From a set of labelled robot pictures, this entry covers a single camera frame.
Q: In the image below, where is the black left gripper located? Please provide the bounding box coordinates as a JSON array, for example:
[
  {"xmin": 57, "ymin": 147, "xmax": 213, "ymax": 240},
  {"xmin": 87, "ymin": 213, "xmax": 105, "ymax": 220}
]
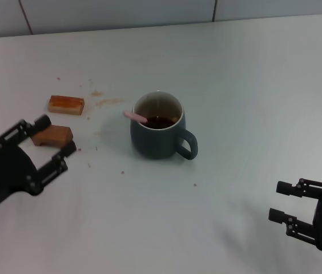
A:
[{"xmin": 0, "ymin": 114, "xmax": 78, "ymax": 227}]

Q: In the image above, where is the pink handled metal spoon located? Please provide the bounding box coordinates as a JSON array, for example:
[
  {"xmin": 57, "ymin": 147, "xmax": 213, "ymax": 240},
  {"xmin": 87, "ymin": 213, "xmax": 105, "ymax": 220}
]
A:
[{"xmin": 123, "ymin": 110, "xmax": 148, "ymax": 124}]

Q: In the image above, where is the dark grey ceramic mug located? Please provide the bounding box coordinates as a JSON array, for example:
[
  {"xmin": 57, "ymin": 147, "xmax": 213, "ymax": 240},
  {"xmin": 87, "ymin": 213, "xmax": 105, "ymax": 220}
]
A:
[{"xmin": 129, "ymin": 90, "xmax": 199, "ymax": 161}]

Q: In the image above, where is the brown wooden block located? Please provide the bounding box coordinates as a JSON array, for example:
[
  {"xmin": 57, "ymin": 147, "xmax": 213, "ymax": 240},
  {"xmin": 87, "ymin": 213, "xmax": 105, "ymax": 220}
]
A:
[{"xmin": 30, "ymin": 124, "xmax": 74, "ymax": 148}]

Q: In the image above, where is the orange stained wooden block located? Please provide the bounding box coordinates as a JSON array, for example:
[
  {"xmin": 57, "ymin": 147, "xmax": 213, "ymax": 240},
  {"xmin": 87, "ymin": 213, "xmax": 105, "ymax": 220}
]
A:
[{"xmin": 47, "ymin": 95, "xmax": 85, "ymax": 116}]

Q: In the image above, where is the dark brown coffee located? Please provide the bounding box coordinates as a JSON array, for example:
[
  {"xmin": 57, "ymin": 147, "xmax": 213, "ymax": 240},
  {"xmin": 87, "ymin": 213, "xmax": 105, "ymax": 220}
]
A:
[{"xmin": 143, "ymin": 115, "xmax": 176, "ymax": 131}]

